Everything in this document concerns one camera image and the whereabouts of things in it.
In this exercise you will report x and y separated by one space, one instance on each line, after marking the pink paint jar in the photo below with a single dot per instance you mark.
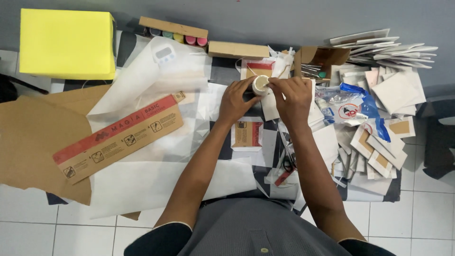
202 41
190 39

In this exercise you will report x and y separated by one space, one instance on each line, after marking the open cardboard box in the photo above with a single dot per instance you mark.
320 57

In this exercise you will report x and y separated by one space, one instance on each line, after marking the white digital timer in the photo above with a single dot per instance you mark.
163 54

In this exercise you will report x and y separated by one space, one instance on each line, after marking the closed flat cardboard box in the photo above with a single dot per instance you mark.
237 49

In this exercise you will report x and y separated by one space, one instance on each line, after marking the person's grey shirt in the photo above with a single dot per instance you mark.
259 231

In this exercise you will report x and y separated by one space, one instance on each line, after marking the dark object with rod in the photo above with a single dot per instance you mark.
14 87

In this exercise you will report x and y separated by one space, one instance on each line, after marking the black scissors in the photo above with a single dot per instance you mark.
289 163

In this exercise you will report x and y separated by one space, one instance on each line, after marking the person's left hand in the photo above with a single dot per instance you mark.
233 103

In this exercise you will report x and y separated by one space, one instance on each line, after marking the cardboard box of paint jars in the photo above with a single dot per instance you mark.
170 27

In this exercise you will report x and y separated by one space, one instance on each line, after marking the heap of white cardboard panels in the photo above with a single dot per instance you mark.
394 92

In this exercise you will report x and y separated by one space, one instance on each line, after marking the green paint jar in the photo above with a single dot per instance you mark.
167 35

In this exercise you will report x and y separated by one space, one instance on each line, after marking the white glue jar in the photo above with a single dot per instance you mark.
259 87

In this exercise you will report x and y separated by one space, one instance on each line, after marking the yellow paint jar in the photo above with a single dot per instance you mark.
178 37

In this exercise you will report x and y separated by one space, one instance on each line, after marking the dark chair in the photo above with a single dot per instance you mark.
437 142

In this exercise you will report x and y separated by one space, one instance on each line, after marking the red utility knife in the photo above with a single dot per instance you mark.
283 177

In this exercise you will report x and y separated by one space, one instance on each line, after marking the bundle of metal tools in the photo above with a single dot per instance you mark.
310 69

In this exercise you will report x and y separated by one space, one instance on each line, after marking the thin wooden stick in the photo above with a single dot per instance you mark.
283 71

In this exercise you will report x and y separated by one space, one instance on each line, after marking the dark paint jar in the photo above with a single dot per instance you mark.
155 32

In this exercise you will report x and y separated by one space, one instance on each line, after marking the person's right hand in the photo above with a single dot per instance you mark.
293 101

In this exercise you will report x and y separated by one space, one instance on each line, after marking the cardboard strip with red band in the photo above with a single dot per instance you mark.
121 138

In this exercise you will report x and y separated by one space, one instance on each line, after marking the large white paper sheet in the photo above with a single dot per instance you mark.
149 185

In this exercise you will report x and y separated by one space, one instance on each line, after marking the large brown cardboard sheet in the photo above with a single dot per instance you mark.
32 142

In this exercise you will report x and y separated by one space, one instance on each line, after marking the fanned stack of white panels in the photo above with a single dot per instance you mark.
387 51

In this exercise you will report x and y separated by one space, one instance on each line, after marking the yellow box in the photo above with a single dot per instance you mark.
65 44

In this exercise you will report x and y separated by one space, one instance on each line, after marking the small paper-wrapped cardboard panel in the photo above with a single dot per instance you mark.
247 134

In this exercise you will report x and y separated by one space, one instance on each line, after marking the translucent white paper sheet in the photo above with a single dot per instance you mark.
156 80

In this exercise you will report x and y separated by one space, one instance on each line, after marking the blue and white plastic bag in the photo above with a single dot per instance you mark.
350 112

